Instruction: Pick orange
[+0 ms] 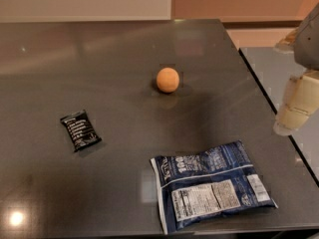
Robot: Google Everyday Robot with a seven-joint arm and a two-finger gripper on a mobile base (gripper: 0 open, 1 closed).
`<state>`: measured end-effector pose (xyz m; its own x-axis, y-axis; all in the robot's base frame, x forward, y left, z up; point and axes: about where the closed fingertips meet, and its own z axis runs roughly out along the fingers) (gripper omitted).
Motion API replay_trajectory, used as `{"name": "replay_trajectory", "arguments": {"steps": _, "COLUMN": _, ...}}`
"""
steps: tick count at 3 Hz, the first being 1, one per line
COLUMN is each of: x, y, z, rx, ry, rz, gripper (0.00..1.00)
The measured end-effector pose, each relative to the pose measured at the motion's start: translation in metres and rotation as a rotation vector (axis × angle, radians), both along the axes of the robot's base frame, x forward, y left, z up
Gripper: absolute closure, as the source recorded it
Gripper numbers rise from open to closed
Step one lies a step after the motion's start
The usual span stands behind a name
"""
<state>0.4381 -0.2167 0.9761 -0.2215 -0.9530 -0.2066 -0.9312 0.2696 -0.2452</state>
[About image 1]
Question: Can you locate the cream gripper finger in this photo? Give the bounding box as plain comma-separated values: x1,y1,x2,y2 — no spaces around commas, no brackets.
273,71,319,136
274,29,297,53

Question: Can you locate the orange fruit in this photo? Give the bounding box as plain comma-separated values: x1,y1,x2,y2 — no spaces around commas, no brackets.
157,68,179,94

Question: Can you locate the grey side table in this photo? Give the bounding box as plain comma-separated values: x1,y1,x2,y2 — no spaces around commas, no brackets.
239,47,319,184

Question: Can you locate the blue chips bag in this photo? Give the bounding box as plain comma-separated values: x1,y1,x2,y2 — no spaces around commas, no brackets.
151,140,276,234

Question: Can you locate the small black snack bar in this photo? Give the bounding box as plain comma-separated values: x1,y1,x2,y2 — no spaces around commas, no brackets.
60,110,102,151

